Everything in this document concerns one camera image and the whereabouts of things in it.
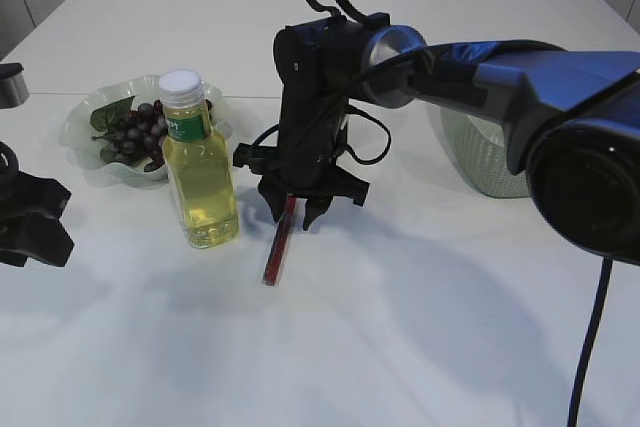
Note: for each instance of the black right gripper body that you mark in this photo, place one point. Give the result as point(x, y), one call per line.
point(315, 61)

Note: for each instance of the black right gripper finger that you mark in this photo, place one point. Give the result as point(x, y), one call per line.
point(276, 196)
point(315, 207)

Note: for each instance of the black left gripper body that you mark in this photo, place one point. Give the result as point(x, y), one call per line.
point(31, 210)

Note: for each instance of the red glitter pen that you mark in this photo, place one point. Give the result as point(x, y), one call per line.
point(279, 244)

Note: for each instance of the yellow tea bottle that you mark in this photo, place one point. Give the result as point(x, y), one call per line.
point(207, 204)

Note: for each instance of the purple artificial grape bunch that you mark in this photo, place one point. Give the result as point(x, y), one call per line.
point(130, 134)

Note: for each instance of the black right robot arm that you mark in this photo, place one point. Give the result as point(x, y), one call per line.
point(570, 119)

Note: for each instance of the light green wavy plate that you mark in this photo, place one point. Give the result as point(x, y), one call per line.
point(77, 133)

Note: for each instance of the green woven plastic basket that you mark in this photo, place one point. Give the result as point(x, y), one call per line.
point(479, 150)

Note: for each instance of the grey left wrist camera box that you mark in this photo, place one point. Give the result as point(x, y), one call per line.
point(13, 89)

